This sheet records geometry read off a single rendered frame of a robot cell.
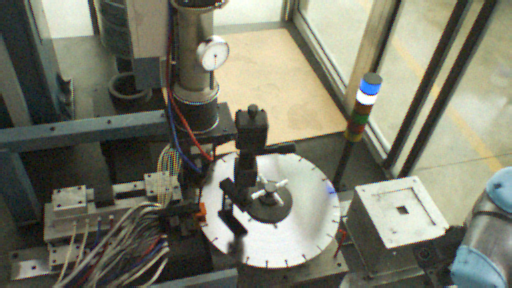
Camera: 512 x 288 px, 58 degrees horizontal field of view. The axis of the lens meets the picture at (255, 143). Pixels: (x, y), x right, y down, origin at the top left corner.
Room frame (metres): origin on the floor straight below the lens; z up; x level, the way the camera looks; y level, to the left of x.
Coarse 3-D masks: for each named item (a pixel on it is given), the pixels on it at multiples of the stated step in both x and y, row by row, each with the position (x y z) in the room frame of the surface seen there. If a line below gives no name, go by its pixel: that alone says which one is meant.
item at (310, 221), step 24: (216, 168) 0.71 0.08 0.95; (264, 168) 0.73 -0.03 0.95; (288, 168) 0.74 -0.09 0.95; (312, 168) 0.75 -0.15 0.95; (216, 192) 0.64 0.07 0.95; (312, 192) 0.68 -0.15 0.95; (216, 216) 0.58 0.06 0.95; (240, 216) 0.58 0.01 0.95; (288, 216) 0.60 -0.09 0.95; (312, 216) 0.61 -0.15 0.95; (336, 216) 0.62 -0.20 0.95; (216, 240) 0.52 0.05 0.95; (240, 240) 0.52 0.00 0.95; (264, 240) 0.53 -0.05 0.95; (288, 240) 0.54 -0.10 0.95; (312, 240) 0.55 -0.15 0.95; (264, 264) 0.48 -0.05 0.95; (288, 264) 0.48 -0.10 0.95
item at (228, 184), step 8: (224, 184) 0.62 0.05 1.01; (232, 184) 0.62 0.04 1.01; (224, 192) 0.61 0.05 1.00; (232, 192) 0.60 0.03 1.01; (240, 192) 0.57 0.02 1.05; (224, 200) 0.60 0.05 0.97; (232, 200) 0.59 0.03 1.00; (240, 200) 0.57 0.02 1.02; (248, 200) 0.58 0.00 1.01; (240, 208) 0.57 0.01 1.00; (248, 208) 0.57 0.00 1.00
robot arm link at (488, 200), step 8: (504, 168) 0.49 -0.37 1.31; (496, 176) 0.47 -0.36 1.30; (504, 176) 0.47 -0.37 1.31; (488, 184) 0.48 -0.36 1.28; (496, 184) 0.46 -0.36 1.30; (504, 184) 0.46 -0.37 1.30; (488, 192) 0.46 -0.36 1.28; (496, 192) 0.45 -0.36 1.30; (504, 192) 0.45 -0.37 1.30; (480, 200) 0.46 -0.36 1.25; (488, 200) 0.45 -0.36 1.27; (496, 200) 0.44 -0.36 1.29; (504, 200) 0.44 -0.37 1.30; (472, 208) 0.49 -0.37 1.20; (480, 208) 0.45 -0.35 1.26; (488, 208) 0.44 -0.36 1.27; (496, 208) 0.44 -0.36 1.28; (504, 208) 0.43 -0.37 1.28; (472, 216) 0.45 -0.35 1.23
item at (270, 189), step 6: (258, 174) 0.67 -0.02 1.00; (264, 180) 0.65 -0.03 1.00; (264, 186) 0.63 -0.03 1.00; (270, 186) 0.64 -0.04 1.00; (276, 186) 0.64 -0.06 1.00; (258, 192) 0.62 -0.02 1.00; (264, 192) 0.62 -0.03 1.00; (270, 192) 0.62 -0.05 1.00; (252, 198) 0.60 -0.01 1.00; (270, 198) 0.62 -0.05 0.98; (276, 198) 0.61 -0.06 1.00; (282, 204) 0.60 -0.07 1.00
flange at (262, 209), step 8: (256, 184) 0.67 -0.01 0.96; (248, 192) 0.64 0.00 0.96; (256, 192) 0.65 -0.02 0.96; (280, 192) 0.66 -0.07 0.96; (288, 192) 0.66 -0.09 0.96; (256, 200) 0.62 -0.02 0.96; (264, 200) 0.62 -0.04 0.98; (272, 200) 0.62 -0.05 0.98; (288, 200) 0.64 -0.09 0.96; (256, 208) 0.60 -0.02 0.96; (264, 208) 0.61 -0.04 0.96; (272, 208) 0.61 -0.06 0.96; (280, 208) 0.61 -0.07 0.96; (288, 208) 0.62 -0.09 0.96; (256, 216) 0.58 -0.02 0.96; (264, 216) 0.59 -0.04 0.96; (272, 216) 0.59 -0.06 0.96; (280, 216) 0.59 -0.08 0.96
